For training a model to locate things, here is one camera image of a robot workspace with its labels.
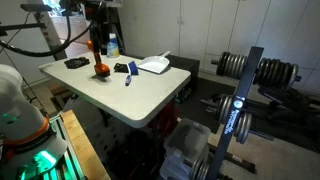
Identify wooden workbench plank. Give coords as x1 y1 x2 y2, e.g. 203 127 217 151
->
61 110 111 180

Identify bottom weight plates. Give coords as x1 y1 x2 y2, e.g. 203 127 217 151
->
189 158 210 180

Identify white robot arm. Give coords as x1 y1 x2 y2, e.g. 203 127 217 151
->
0 64 68 180

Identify weight plates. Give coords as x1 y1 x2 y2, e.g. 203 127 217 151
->
200 94 253 145
253 58 302 90
189 158 210 180
211 51 248 80

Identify middle weight plates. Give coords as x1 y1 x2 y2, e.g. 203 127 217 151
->
200 94 253 145

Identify upper left weight plates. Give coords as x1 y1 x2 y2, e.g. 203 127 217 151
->
211 51 248 80

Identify white plastic dustpan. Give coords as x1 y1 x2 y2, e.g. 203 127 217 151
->
138 51 170 74

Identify blue hand brush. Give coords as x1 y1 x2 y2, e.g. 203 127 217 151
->
125 61 138 86

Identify black cloth on table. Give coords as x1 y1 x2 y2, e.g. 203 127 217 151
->
64 57 90 69

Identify grey plastic storage bin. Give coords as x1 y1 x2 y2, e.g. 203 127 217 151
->
160 118 211 180

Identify orange cordless drill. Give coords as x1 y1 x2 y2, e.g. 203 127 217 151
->
87 40 110 77

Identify black box behind table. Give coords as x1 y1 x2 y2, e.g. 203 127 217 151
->
167 55 200 103

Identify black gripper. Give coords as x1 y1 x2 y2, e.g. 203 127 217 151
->
84 0 112 54

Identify black weight rack post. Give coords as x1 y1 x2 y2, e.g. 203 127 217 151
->
206 46 264 180

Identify wipes canister with blue label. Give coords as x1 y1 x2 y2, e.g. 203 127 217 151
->
107 33 120 58

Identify upper right weight plates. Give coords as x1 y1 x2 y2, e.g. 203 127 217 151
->
253 58 302 90

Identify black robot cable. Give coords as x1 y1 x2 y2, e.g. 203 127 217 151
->
0 9 94 58

